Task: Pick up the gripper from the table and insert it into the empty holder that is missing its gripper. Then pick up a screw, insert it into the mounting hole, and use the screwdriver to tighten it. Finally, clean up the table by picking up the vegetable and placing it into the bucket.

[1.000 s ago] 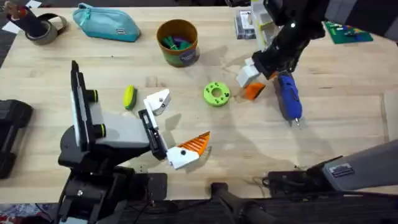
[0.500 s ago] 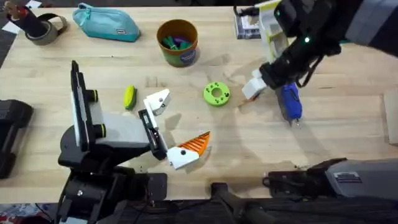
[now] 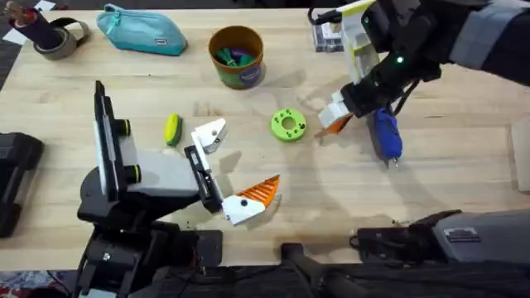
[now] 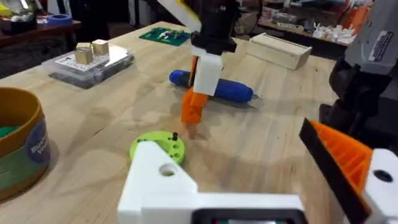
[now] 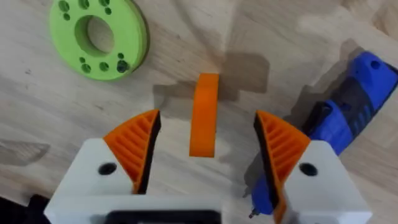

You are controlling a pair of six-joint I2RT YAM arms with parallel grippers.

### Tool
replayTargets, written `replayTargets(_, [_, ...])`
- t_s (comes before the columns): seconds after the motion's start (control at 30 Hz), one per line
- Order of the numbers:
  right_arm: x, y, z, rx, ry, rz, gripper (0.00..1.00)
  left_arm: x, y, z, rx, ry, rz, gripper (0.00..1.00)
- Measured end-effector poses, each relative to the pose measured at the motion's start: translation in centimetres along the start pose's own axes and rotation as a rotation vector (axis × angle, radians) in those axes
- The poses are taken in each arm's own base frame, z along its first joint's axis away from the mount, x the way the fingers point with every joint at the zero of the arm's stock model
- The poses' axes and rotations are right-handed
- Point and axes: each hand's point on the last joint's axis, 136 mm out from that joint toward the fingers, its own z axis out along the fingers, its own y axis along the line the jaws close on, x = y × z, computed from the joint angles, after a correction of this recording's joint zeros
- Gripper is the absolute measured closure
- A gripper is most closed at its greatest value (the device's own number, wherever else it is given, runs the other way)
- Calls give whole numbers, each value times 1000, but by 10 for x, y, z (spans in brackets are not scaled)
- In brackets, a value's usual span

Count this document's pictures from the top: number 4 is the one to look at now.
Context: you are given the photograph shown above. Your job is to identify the white orange left gripper right finger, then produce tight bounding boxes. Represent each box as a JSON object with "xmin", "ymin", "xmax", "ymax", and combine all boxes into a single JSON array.
[{"xmin": 298, "ymin": 118, "xmax": 398, "ymax": 224}]

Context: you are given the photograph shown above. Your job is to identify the finger of the white orange right gripper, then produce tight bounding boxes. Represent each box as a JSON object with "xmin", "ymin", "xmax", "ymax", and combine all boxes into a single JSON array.
[
  {"xmin": 192, "ymin": 55, "xmax": 223, "ymax": 123},
  {"xmin": 181, "ymin": 55, "xmax": 199, "ymax": 123}
]

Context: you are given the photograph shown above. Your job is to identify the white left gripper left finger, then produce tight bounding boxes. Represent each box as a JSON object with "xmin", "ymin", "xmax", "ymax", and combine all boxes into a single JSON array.
[{"xmin": 117, "ymin": 141, "xmax": 199, "ymax": 224}]

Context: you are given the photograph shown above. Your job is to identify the blue electric screwdriver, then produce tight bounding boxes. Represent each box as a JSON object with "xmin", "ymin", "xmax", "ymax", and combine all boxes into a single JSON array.
[{"xmin": 169, "ymin": 70, "xmax": 259, "ymax": 103}]

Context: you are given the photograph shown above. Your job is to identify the green disc with holes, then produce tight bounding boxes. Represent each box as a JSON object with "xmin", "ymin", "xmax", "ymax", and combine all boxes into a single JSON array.
[{"xmin": 129, "ymin": 130, "xmax": 187, "ymax": 166}]

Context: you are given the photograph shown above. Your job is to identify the green board with toy blocks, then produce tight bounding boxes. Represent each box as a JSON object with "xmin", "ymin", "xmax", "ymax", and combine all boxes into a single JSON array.
[{"xmin": 139, "ymin": 26, "xmax": 191, "ymax": 47}]

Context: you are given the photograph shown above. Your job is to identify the pale wooden box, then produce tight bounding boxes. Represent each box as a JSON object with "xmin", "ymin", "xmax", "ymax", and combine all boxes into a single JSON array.
[{"xmin": 247, "ymin": 32, "xmax": 313, "ymax": 71}]

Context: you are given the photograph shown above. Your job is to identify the clear plastic parts box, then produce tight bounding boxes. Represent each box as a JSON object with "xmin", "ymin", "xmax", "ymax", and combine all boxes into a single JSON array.
[{"xmin": 42, "ymin": 45, "xmax": 135, "ymax": 90}]

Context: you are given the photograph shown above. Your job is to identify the heap of white parts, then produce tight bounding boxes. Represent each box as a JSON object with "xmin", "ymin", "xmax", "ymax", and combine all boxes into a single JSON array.
[{"xmin": 312, "ymin": 24, "xmax": 358, "ymax": 45}]

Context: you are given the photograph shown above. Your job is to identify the yellow green toy tub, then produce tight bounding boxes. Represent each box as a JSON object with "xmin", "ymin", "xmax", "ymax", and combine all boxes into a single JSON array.
[{"xmin": 0, "ymin": 86, "xmax": 52, "ymax": 202}]

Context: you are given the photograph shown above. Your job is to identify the orange plastic part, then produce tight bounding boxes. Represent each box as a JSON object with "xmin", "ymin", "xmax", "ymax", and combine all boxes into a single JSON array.
[{"xmin": 341, "ymin": 5, "xmax": 371, "ymax": 35}]

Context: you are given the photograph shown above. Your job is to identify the blue tape roll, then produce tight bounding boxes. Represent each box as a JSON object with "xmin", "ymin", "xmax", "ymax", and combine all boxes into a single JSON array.
[{"xmin": 46, "ymin": 14, "xmax": 73, "ymax": 27}]

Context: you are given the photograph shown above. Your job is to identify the dark side table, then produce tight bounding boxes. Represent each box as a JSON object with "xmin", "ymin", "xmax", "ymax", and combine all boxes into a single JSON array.
[{"xmin": 0, "ymin": 20, "xmax": 82, "ymax": 78}]

